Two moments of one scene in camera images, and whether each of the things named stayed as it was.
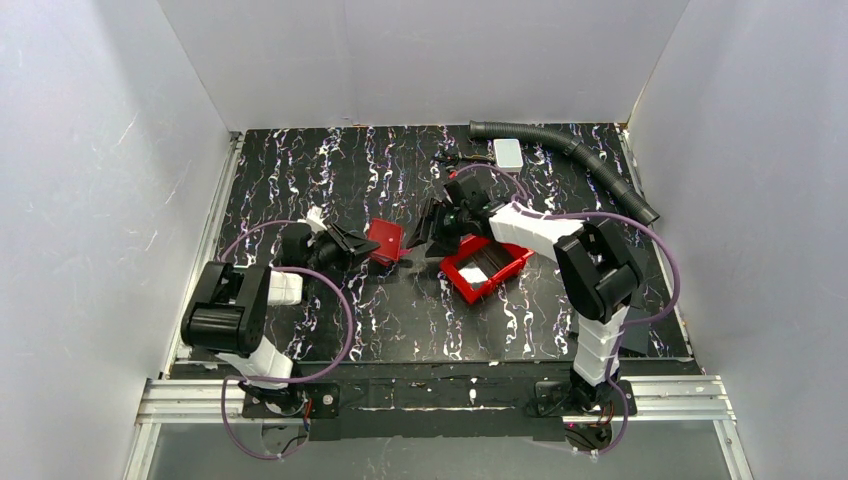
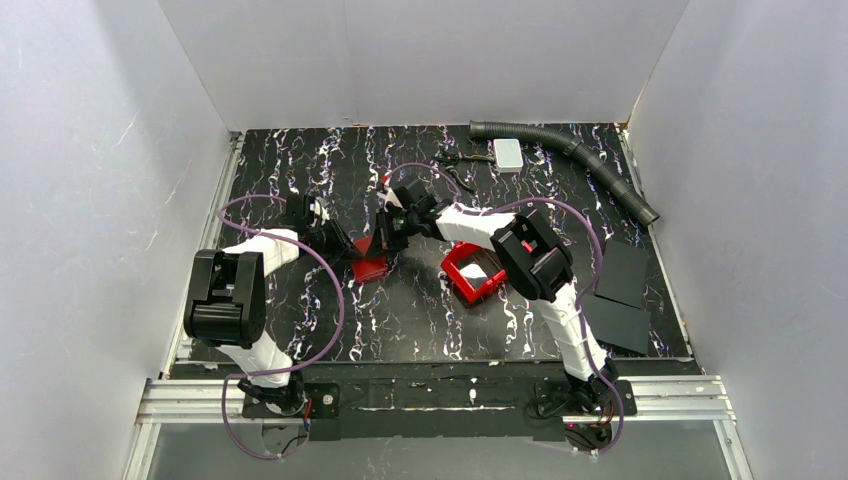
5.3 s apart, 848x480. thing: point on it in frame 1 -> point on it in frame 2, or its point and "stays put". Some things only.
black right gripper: (442, 223) -> (390, 234)
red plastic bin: (480, 264) stays put
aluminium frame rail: (192, 397) stays put
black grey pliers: (451, 160) stays put
